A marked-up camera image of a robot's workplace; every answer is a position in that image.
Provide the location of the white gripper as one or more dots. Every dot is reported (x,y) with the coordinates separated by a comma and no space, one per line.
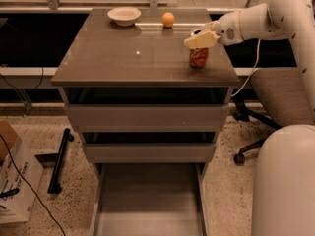
(228,29)

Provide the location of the brown office chair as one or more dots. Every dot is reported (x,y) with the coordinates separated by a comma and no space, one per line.
(281,93)

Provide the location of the orange fruit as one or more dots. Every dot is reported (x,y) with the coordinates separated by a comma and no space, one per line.
(168,19)

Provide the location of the top grey drawer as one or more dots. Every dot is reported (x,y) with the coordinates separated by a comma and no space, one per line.
(122,118)

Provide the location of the grey drawer cabinet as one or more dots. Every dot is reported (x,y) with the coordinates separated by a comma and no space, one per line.
(143,65)

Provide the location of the brown cardboard box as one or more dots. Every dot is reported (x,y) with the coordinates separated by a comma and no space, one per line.
(8,138)

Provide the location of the middle grey drawer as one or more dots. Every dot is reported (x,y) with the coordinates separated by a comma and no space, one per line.
(141,153)

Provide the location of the white cardboard box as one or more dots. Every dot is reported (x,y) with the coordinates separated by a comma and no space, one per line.
(15,174)

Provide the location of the open bottom grey drawer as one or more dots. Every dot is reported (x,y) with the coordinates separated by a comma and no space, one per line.
(150,199)

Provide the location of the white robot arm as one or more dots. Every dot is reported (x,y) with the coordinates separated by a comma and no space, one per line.
(284,185)

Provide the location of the black metal bar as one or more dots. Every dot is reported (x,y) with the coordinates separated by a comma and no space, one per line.
(54,185)

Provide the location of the red coke can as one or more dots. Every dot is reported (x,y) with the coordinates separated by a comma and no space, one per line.
(198,57)

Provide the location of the white bowl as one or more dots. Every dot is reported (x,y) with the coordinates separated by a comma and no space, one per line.
(124,16)

